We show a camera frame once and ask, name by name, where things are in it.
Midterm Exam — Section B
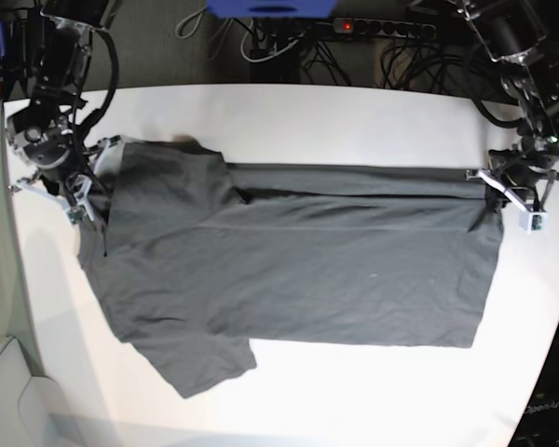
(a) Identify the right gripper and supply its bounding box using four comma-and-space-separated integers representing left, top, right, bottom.
39, 160, 89, 194

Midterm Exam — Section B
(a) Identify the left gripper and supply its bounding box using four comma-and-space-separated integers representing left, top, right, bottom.
500, 165, 545, 198

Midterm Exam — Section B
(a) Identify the dark grey t-shirt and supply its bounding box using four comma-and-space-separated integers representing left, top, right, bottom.
78, 142, 504, 398

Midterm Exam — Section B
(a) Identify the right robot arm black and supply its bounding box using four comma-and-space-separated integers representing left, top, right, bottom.
7, 1, 121, 197

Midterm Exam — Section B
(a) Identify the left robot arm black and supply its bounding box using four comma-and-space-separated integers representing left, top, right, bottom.
431, 1, 559, 197

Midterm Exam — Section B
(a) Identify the grey bin at left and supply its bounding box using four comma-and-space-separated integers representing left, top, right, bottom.
0, 337, 86, 446

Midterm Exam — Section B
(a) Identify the blue box overhead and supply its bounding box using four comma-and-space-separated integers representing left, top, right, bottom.
206, 0, 337, 19

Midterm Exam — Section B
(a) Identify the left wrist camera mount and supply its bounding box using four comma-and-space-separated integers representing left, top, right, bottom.
466, 169, 559, 234

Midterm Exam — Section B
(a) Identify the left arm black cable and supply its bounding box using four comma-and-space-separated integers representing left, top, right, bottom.
465, 46, 523, 129

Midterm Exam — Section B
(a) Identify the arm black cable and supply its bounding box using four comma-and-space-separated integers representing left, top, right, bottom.
465, 46, 523, 129
81, 30, 120, 136

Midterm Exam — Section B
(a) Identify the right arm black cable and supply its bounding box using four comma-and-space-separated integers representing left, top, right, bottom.
81, 30, 120, 136

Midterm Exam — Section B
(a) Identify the white cable loop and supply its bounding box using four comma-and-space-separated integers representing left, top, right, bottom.
239, 27, 304, 63

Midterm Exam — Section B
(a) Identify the black power strip red switch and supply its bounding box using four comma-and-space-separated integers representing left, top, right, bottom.
333, 18, 437, 40

